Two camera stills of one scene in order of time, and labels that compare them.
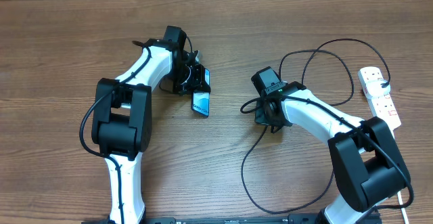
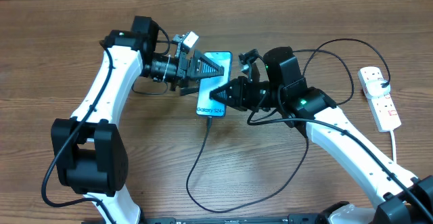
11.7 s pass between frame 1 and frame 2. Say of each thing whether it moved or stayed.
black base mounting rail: stayed
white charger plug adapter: stayed
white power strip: stayed
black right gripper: moved
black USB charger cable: moved
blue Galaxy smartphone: moved
